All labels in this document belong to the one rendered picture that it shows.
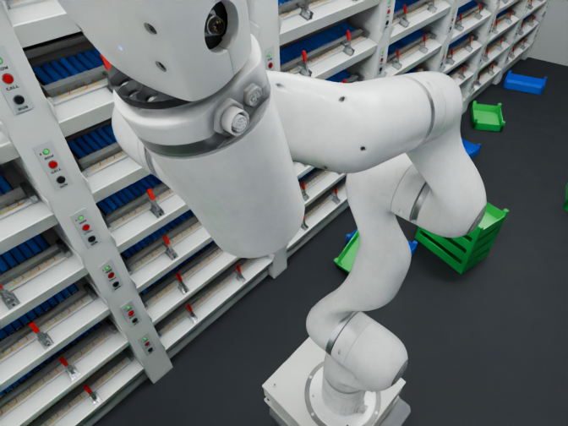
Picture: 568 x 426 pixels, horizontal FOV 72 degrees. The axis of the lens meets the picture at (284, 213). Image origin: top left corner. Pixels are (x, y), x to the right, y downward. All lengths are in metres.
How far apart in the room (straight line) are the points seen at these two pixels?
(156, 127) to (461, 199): 0.48
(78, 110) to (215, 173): 0.81
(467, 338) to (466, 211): 1.34
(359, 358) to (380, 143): 0.57
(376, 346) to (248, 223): 0.63
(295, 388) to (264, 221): 1.02
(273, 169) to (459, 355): 1.68
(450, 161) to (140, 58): 0.48
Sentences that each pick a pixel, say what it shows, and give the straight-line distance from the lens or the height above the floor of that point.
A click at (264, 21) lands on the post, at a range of 1.28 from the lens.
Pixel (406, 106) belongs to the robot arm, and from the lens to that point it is 0.42.
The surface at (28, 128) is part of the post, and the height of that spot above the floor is 1.15.
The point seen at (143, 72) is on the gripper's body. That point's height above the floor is 1.48.
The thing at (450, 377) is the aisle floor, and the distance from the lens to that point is 1.81.
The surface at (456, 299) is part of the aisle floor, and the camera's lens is 2.03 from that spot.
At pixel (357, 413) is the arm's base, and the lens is 1.24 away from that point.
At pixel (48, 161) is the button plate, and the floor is 1.07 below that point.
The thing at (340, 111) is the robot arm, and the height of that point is 1.38.
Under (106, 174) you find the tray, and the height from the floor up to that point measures 0.95.
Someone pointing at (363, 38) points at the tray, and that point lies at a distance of 1.85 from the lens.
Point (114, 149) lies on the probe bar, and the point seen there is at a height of 0.98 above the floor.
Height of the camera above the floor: 1.56
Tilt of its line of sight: 43 degrees down
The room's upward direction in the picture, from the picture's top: 2 degrees counter-clockwise
